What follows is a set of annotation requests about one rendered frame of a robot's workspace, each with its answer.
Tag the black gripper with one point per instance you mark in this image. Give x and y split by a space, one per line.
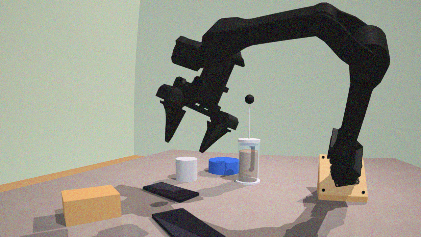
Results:
207 93

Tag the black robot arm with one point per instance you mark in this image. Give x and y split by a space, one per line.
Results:
363 47

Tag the glass coffee press with black knob plunger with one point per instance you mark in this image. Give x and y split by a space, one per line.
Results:
248 156

